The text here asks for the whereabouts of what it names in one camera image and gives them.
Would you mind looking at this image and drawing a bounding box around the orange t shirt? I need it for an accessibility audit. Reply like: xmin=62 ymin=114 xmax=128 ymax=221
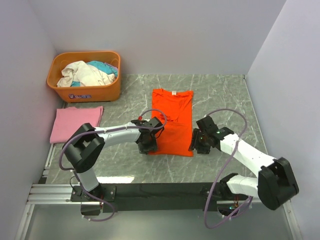
xmin=149 ymin=88 xmax=194 ymax=157

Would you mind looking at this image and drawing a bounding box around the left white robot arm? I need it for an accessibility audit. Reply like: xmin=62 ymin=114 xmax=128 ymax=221
xmin=61 ymin=117 xmax=165 ymax=201

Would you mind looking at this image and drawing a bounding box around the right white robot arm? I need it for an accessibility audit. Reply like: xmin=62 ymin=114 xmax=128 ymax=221
xmin=189 ymin=116 xmax=300 ymax=210

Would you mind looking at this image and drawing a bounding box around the orange plastic laundry tub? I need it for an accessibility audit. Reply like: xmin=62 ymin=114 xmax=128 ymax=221
xmin=46 ymin=51 xmax=122 ymax=103

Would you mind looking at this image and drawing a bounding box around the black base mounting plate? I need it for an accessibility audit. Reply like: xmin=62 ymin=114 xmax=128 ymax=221
xmin=70 ymin=182 xmax=248 ymax=212

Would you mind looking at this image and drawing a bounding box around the teal garment in tub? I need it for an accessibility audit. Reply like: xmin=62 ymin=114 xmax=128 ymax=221
xmin=70 ymin=60 xmax=118 ymax=87

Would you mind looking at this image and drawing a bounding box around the folded pink t shirt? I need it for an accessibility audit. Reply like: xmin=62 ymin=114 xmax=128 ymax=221
xmin=49 ymin=106 xmax=104 ymax=144

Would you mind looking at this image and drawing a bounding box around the white cream garment in tub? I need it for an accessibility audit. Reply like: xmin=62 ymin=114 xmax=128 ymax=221
xmin=57 ymin=60 xmax=119 ymax=88

